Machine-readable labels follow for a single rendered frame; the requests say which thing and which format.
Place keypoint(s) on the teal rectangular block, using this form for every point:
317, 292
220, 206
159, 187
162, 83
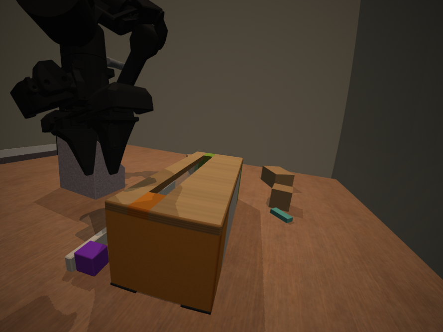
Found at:
281, 215

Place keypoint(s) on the purple cube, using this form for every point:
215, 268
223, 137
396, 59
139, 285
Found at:
91, 258

